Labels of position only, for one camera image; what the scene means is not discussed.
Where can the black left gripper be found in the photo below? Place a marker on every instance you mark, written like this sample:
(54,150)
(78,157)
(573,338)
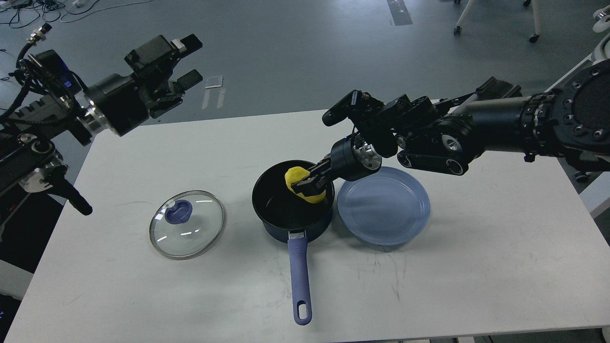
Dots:
(121,103)

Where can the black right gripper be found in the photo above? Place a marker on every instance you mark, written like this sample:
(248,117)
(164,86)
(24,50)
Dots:
(351,159)

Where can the yellow potato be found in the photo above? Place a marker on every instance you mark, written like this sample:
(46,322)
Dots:
(296,174)

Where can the glass pot lid blue knob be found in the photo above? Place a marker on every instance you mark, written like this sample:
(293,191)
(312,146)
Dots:
(185,225)

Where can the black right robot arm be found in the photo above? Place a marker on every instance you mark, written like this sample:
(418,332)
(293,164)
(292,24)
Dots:
(570,121)

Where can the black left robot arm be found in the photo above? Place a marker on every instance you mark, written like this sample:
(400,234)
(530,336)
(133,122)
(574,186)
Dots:
(53,99)

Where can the blue plate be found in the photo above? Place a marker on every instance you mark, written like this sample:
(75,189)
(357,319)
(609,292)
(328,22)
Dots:
(387,209)

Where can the black box at left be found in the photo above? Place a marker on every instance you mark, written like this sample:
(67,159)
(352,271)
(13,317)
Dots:
(27,233)

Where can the black pot with blue handle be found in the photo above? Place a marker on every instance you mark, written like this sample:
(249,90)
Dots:
(294,221)

